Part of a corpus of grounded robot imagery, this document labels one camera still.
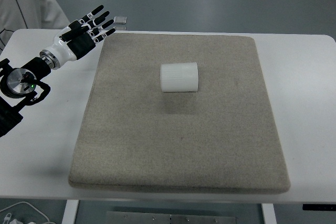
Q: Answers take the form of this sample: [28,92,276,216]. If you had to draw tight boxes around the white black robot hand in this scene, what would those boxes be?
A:
[51,5,117,63]

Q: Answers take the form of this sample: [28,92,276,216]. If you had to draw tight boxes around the white ribbed cup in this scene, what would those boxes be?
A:
[159,61,200,93]

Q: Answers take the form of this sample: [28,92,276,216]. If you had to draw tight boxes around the person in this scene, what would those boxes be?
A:
[0,0,71,51]

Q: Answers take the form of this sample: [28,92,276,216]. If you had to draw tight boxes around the beige fabric mat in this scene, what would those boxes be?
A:
[68,33,291,196]

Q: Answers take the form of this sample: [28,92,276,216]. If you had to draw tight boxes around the white table leg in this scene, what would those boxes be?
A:
[62,199,79,224]
[261,203,276,224]

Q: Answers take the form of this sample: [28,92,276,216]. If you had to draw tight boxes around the white plug adapter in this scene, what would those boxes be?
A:
[2,212,27,224]

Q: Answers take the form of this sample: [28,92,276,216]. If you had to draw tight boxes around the grey metal plate with screws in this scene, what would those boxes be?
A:
[106,210,237,224]

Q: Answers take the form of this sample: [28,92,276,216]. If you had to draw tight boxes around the black table control box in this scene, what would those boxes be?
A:
[302,204,336,211]

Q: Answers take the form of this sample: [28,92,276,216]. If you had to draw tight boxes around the white cable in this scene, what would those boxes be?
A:
[0,201,52,224]

